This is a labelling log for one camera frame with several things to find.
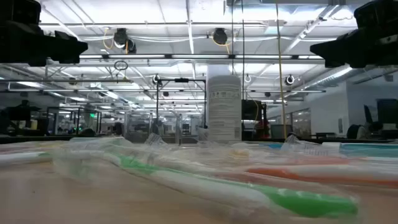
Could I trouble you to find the black cabinet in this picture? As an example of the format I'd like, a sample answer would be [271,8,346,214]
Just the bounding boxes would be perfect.
[241,99,268,139]

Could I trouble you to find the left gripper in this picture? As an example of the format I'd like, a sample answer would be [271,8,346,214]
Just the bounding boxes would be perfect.
[0,20,89,68]

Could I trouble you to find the black ceiling cable reel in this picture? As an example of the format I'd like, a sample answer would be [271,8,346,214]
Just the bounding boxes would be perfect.
[212,27,229,45]
[112,27,137,54]

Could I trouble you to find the person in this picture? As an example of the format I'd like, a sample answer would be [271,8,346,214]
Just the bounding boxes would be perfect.
[346,120,385,140]

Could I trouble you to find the dark robot workstation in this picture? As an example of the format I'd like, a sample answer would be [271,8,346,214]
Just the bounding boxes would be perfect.
[0,99,43,136]

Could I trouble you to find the black hanging cable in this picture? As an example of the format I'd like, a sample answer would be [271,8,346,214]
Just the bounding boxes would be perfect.
[230,0,235,75]
[241,0,246,101]

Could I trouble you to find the purple toothbrush in clear wrapper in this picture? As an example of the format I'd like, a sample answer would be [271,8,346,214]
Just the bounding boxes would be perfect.
[279,134,343,157]

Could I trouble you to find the long ceiling light bar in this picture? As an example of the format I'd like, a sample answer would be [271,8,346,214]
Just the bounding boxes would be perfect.
[77,53,326,60]

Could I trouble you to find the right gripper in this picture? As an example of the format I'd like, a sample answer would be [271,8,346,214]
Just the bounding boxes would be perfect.
[309,26,398,70]

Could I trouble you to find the dark computer monitor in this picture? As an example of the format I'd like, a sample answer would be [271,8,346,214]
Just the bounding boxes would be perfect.
[376,98,398,125]

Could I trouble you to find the white wipes canister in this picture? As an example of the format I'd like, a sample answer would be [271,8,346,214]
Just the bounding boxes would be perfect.
[206,74,243,144]

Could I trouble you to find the red object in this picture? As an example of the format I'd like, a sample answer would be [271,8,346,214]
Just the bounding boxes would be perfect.
[255,120,271,139]

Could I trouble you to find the teal mouthwash bottle white cap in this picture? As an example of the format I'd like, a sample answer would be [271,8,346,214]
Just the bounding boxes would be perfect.
[322,142,398,159]

